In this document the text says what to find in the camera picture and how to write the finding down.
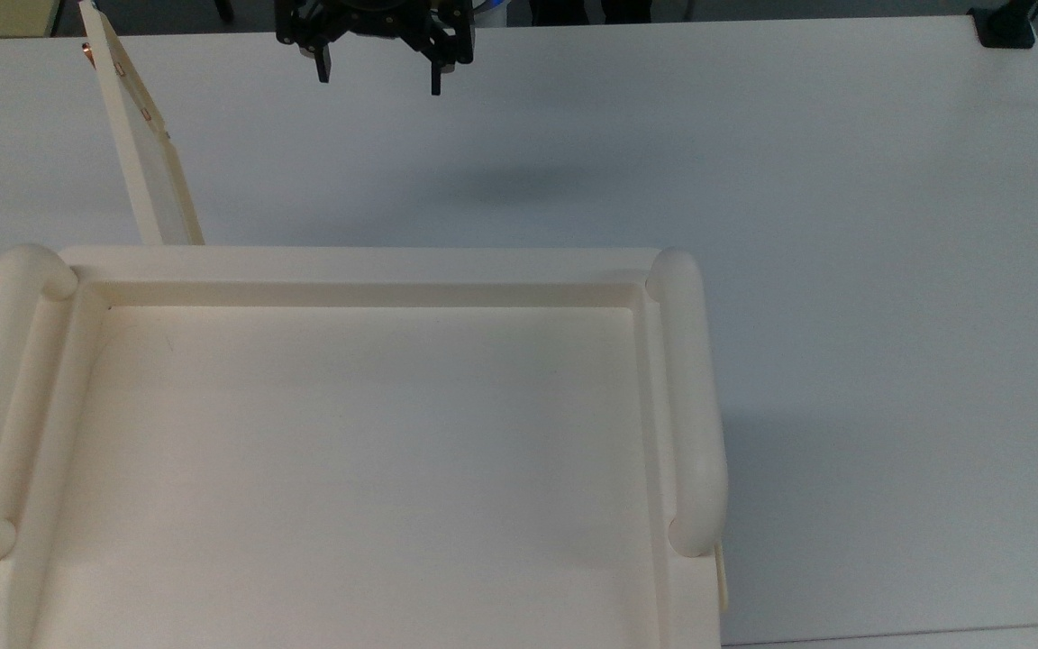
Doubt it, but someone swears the black table clamp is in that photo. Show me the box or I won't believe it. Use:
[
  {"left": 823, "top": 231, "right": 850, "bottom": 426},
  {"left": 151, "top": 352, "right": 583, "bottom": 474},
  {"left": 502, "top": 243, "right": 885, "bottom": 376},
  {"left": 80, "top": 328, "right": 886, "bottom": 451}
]
[{"left": 970, "top": 0, "right": 1038, "bottom": 50}]

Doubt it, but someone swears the cream cabinet door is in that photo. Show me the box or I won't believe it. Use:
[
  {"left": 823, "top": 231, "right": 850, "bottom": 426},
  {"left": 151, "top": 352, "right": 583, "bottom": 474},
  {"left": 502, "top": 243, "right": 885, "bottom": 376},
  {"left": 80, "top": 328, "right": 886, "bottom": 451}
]
[{"left": 78, "top": 0, "right": 206, "bottom": 247}]

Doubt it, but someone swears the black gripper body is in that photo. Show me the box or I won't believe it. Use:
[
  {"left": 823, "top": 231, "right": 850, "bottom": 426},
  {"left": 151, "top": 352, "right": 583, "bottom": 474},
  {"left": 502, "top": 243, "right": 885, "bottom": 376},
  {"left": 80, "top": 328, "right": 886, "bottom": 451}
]
[{"left": 274, "top": 0, "right": 476, "bottom": 70}]

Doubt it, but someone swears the cream cabinet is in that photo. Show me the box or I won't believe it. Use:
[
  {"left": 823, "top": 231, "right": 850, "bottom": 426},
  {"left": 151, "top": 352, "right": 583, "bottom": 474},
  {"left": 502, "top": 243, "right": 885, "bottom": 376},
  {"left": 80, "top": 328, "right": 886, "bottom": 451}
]
[{"left": 0, "top": 243, "right": 730, "bottom": 649}]

